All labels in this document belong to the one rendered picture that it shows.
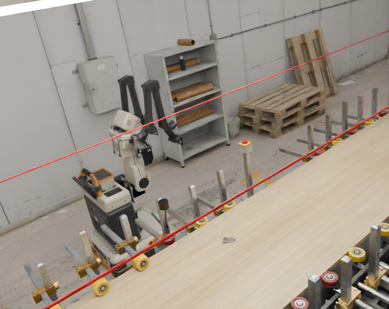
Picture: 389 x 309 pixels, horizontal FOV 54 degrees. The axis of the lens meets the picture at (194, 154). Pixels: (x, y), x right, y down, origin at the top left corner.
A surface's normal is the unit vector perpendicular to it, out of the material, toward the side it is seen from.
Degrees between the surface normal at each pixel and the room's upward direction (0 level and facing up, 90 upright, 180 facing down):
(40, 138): 90
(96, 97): 90
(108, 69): 90
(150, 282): 0
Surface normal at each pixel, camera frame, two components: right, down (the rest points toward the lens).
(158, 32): 0.61, 0.24
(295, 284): -0.15, -0.90
